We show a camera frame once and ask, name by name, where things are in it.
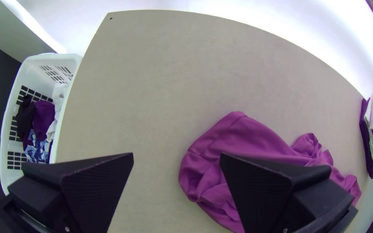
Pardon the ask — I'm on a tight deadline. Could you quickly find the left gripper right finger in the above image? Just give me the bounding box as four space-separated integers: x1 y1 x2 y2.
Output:
219 153 355 233

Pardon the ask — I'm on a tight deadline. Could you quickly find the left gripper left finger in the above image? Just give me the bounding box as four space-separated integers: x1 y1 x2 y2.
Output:
7 152 134 233

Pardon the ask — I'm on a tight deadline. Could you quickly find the maroon t-shirt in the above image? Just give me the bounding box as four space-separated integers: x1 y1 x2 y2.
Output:
178 111 363 233

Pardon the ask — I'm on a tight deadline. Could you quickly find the heap of clothes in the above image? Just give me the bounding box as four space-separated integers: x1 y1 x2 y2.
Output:
15 84 69 164

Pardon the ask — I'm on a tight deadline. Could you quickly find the white laundry basket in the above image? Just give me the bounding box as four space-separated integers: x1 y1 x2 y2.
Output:
0 53 83 196

